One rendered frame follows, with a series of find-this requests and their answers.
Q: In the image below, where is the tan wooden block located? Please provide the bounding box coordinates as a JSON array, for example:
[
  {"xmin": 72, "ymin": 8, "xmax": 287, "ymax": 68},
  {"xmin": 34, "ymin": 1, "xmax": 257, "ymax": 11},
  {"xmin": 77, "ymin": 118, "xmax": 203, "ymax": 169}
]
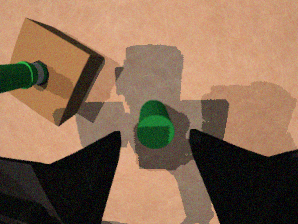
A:
[{"xmin": 9, "ymin": 18, "xmax": 105, "ymax": 127}]

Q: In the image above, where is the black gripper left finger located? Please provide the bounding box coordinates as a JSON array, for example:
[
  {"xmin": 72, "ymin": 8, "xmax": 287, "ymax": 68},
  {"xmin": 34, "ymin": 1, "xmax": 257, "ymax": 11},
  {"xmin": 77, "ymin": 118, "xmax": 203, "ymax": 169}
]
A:
[{"xmin": 0, "ymin": 131, "xmax": 121, "ymax": 224}]

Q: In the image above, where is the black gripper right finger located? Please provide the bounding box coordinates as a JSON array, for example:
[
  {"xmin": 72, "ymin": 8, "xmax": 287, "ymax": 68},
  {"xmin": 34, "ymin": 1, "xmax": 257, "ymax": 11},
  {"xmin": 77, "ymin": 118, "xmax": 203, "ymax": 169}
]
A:
[{"xmin": 189, "ymin": 128, "xmax": 298, "ymax": 224}]

